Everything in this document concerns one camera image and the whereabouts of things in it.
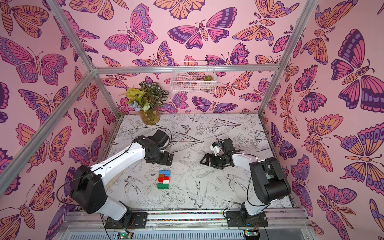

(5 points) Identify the blue lego brick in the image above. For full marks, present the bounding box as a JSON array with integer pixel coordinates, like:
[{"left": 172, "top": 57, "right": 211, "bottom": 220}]
[{"left": 159, "top": 170, "right": 171, "bottom": 177}]

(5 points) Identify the red lego brick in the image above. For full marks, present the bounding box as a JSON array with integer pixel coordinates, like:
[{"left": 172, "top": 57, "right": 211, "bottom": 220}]
[{"left": 158, "top": 177, "right": 170, "bottom": 183}]

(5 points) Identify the green lego plate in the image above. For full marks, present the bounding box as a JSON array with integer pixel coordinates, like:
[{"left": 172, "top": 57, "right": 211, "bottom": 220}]
[{"left": 157, "top": 183, "right": 170, "bottom": 189}]

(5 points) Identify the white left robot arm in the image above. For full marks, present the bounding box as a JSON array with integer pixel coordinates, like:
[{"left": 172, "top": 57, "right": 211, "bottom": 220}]
[{"left": 71, "top": 130, "right": 174, "bottom": 225}]

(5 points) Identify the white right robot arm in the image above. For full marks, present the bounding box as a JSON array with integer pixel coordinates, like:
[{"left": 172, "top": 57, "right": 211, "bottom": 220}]
[{"left": 200, "top": 139, "right": 292, "bottom": 227}]

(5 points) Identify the potted plant in glass vase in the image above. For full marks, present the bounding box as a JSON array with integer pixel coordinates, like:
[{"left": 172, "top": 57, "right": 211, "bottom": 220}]
[{"left": 125, "top": 79, "right": 170, "bottom": 126}]

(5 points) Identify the white wire basket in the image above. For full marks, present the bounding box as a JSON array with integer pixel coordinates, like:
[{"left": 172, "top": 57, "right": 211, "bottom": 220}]
[{"left": 170, "top": 60, "right": 217, "bottom": 94}]

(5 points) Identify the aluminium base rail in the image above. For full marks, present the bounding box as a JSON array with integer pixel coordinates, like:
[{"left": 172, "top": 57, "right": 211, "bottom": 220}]
[{"left": 55, "top": 209, "right": 317, "bottom": 240}]

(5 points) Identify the aluminium frame left diagonal beam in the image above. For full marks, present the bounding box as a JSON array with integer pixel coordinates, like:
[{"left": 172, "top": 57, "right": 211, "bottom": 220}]
[{"left": 1, "top": 72, "right": 94, "bottom": 195}]

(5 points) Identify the aluminium frame top crossbar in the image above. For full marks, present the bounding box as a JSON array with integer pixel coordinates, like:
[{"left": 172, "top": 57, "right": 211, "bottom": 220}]
[{"left": 94, "top": 65, "right": 280, "bottom": 75}]

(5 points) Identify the aluminium frame post back right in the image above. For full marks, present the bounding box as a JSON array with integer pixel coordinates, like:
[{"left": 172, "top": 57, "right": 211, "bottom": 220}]
[{"left": 258, "top": 0, "right": 318, "bottom": 117}]

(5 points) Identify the aluminium frame post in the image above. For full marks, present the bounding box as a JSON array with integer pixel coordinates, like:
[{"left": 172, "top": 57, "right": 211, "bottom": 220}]
[
  {"left": 46, "top": 1, "right": 120, "bottom": 118},
  {"left": 258, "top": 0, "right": 318, "bottom": 117}
]

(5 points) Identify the aluminium frame post back left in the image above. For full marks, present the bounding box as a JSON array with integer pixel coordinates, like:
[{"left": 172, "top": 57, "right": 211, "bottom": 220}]
[{"left": 46, "top": 1, "right": 120, "bottom": 118}]

